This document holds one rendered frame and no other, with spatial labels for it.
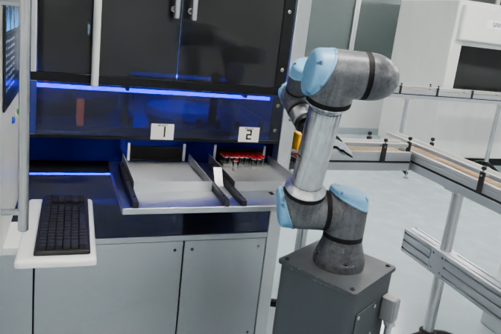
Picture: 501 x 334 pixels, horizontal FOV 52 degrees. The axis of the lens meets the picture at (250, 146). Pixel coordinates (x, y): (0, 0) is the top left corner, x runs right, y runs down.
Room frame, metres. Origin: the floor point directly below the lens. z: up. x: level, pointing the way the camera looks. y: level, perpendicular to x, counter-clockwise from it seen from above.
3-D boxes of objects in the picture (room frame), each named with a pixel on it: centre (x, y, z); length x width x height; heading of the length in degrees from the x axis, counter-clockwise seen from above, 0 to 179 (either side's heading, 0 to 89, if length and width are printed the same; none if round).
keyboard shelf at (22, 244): (1.39, 0.57, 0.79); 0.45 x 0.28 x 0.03; 20
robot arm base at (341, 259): (1.40, -0.30, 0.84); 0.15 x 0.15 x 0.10
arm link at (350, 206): (1.40, -0.29, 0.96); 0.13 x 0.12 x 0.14; 98
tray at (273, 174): (1.88, -0.02, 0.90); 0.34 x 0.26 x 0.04; 21
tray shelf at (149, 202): (1.76, 0.11, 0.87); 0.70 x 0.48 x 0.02; 111
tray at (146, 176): (1.76, 0.30, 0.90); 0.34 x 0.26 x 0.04; 21
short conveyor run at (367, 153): (2.32, -0.43, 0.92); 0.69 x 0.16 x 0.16; 111
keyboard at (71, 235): (1.41, 0.52, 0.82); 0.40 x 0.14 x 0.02; 20
